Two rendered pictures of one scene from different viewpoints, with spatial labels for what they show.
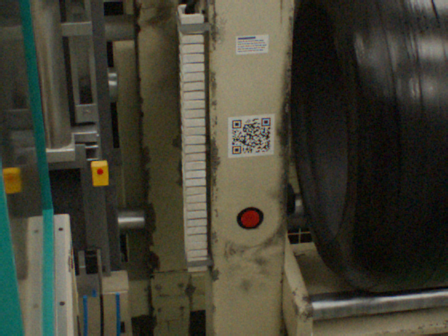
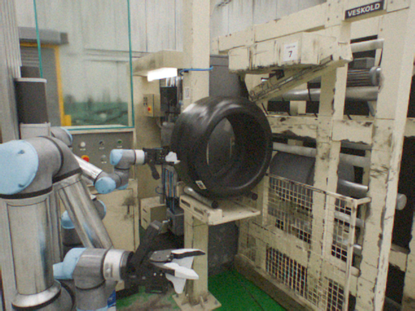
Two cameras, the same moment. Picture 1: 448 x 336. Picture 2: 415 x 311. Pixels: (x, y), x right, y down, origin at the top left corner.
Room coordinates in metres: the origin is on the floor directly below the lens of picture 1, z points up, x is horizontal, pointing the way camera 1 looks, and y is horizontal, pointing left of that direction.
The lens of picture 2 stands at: (0.74, -1.91, 1.46)
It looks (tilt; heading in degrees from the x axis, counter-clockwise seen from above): 10 degrees down; 68
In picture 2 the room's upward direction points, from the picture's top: straight up
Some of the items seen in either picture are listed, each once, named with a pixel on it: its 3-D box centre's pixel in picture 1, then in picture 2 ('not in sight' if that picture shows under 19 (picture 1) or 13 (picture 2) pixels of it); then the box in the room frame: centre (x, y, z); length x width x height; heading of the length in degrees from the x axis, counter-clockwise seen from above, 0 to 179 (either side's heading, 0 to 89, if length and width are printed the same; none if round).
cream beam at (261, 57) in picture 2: not in sight; (275, 57); (1.81, -0.37, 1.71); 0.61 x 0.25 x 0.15; 98
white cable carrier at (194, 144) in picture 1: (196, 146); not in sight; (1.40, 0.04, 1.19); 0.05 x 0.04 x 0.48; 8
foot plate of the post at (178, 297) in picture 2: not in sight; (196, 299); (1.44, -0.04, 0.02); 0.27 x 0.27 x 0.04; 8
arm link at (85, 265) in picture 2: not in sight; (89, 264); (0.73, -1.13, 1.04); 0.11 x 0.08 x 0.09; 152
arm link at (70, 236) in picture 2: not in sight; (76, 223); (0.69, -0.44, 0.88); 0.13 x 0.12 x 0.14; 58
